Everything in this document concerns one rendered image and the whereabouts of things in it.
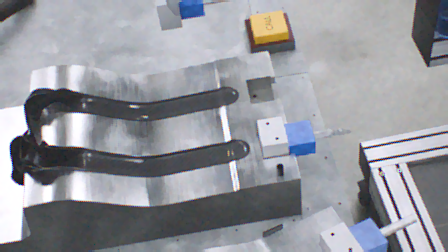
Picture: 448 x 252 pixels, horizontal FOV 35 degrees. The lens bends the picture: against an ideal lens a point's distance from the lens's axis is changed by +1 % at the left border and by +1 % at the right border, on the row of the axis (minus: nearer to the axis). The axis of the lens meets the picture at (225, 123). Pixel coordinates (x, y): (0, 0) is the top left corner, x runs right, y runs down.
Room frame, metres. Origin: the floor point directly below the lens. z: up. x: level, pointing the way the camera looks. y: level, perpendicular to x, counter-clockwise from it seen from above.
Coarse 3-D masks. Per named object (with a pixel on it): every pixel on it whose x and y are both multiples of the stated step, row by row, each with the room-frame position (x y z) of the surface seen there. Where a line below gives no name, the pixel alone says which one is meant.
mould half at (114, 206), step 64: (256, 64) 0.81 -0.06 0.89; (0, 128) 0.79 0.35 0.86; (64, 128) 0.70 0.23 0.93; (128, 128) 0.71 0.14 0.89; (192, 128) 0.70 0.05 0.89; (256, 128) 0.68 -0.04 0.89; (0, 192) 0.66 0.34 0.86; (64, 192) 0.58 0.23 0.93; (128, 192) 0.60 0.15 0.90; (192, 192) 0.59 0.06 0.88; (256, 192) 0.58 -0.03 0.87
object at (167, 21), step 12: (156, 0) 0.92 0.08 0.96; (192, 0) 0.93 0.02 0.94; (204, 0) 0.93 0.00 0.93; (216, 0) 0.93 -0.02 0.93; (228, 0) 0.93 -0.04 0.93; (168, 12) 0.91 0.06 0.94; (180, 12) 0.91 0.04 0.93; (192, 12) 0.91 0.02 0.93; (168, 24) 0.91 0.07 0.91; (180, 24) 0.91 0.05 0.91
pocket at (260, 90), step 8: (248, 80) 0.78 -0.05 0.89; (256, 80) 0.78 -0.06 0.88; (264, 80) 0.78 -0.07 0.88; (272, 80) 0.78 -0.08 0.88; (248, 88) 0.78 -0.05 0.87; (256, 88) 0.78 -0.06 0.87; (264, 88) 0.78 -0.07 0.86; (272, 88) 0.77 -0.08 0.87; (256, 96) 0.77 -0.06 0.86; (264, 96) 0.76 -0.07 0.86; (272, 96) 0.76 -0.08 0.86
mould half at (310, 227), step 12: (312, 216) 0.54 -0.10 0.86; (324, 216) 0.53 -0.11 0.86; (336, 216) 0.53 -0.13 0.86; (288, 228) 0.52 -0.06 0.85; (300, 228) 0.52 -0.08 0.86; (312, 228) 0.52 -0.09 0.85; (324, 228) 0.51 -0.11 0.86; (264, 240) 0.51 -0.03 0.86; (276, 240) 0.51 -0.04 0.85; (288, 240) 0.51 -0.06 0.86; (300, 240) 0.50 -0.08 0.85; (312, 240) 0.50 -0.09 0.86
